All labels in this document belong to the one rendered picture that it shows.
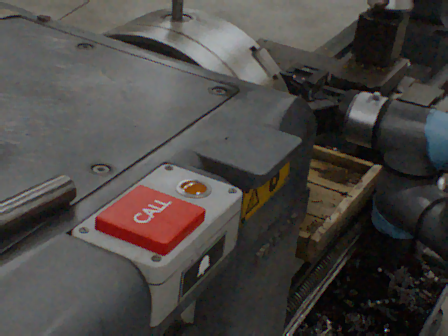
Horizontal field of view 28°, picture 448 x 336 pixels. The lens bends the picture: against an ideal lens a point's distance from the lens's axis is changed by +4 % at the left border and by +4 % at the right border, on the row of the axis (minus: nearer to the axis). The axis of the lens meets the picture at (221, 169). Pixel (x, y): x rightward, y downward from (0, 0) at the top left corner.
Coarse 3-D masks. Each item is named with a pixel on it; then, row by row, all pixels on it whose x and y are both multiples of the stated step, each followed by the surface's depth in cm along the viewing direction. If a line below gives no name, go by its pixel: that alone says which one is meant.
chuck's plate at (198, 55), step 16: (112, 32) 106; (128, 32) 105; (144, 32) 105; (160, 32) 105; (144, 48) 106; (160, 48) 104; (176, 48) 103; (192, 48) 103; (208, 64) 102; (224, 64) 104
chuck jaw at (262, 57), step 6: (264, 48) 116; (252, 54) 110; (258, 54) 111; (264, 54) 115; (258, 60) 111; (264, 60) 112; (270, 60) 115; (264, 66) 111; (270, 66) 112; (276, 66) 116; (270, 72) 111; (276, 72) 115
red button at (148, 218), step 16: (144, 192) 66; (160, 192) 66; (112, 208) 64; (128, 208) 64; (144, 208) 64; (160, 208) 64; (176, 208) 65; (192, 208) 65; (96, 224) 63; (112, 224) 62; (128, 224) 62; (144, 224) 62; (160, 224) 62; (176, 224) 63; (192, 224) 64; (128, 240) 62; (144, 240) 61; (160, 240) 61; (176, 240) 62
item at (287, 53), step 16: (272, 48) 181; (288, 48) 182; (288, 64) 174; (304, 64) 175; (320, 64) 176; (336, 64) 176; (384, 96) 164; (400, 96) 165; (416, 96) 166; (432, 96) 166
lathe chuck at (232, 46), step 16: (144, 16) 113; (160, 16) 111; (192, 16) 111; (208, 16) 112; (176, 32) 106; (192, 32) 107; (208, 32) 108; (224, 32) 110; (240, 32) 111; (208, 48) 105; (224, 48) 107; (240, 48) 109; (256, 48) 111; (240, 64) 106; (256, 64) 109; (256, 80) 107; (272, 80) 110
